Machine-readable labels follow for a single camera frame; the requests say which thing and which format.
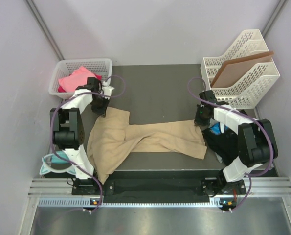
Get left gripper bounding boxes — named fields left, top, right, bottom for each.
left=90, top=94, right=110, bottom=118

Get beige t shirt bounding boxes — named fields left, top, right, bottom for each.
left=87, top=107, right=207, bottom=184

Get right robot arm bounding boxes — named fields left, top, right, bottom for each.
left=194, top=90, right=278, bottom=194

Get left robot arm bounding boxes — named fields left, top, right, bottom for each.
left=50, top=77, right=114, bottom=194

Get pink folded t shirt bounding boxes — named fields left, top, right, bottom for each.
left=58, top=66, right=102, bottom=93

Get white plastic basket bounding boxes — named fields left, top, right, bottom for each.
left=48, top=58, right=112, bottom=99

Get black graphic t shirt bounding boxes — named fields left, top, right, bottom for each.
left=201, top=110, right=274, bottom=165

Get brown cardboard sheet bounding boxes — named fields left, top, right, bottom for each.
left=211, top=51, right=274, bottom=88

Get white file organizer rack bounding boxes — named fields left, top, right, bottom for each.
left=201, top=29, right=280, bottom=109

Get teal headphones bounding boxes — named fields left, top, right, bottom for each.
left=39, top=151, right=76, bottom=176

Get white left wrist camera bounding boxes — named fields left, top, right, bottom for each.
left=102, top=81, right=114, bottom=99

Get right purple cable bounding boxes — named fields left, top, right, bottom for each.
left=187, top=77, right=275, bottom=213

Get grey slotted cable duct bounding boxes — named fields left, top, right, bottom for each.
left=37, top=197, right=236, bottom=208

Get aluminium frame rail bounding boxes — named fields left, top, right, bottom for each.
left=28, top=177, right=291, bottom=197

